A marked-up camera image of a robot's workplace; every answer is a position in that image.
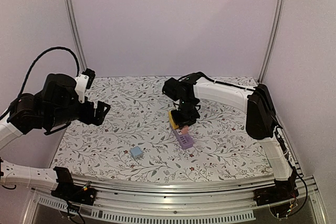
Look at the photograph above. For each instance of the floral patterned table mat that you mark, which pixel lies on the floral patterned table mat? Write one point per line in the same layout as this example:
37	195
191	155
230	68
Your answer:
222	149

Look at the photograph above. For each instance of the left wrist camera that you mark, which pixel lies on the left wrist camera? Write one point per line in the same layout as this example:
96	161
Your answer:
83	83

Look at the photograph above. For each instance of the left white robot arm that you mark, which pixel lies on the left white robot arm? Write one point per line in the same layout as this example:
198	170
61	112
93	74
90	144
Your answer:
61	101

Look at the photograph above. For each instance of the aluminium front rail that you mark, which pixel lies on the aluminium front rail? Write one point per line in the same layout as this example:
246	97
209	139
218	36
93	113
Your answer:
225	201

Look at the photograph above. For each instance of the yellow cube socket adapter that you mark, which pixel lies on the yellow cube socket adapter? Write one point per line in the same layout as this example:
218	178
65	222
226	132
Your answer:
172	122

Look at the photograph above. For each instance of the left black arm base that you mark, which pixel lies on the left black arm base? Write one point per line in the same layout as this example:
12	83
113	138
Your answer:
68	191

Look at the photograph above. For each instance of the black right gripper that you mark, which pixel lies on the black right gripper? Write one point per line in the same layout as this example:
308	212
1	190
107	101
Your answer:
187	114

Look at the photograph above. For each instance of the blue plug adapter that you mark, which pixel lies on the blue plug adapter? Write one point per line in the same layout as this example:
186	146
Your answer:
136	153

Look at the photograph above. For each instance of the aluminium frame post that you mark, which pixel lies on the aluminium frame post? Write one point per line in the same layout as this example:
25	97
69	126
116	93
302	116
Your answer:
272	40
75	33

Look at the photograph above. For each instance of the right aluminium frame post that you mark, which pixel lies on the right aluminium frame post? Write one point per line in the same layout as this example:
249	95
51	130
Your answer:
272	40

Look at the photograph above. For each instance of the purple power strip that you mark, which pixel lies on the purple power strip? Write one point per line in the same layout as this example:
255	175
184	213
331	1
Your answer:
184	139

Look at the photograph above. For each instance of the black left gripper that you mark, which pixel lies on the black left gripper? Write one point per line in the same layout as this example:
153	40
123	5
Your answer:
88	118

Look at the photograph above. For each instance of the left aluminium frame post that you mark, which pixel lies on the left aluminium frame post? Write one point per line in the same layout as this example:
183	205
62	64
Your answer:
75	33

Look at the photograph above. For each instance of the pink plug adapter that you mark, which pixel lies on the pink plug adapter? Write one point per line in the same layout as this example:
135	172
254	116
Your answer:
185	129

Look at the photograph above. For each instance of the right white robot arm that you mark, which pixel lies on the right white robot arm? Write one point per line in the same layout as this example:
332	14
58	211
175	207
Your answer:
261	123

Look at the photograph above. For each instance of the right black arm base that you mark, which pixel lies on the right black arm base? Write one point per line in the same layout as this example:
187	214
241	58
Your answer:
280	191

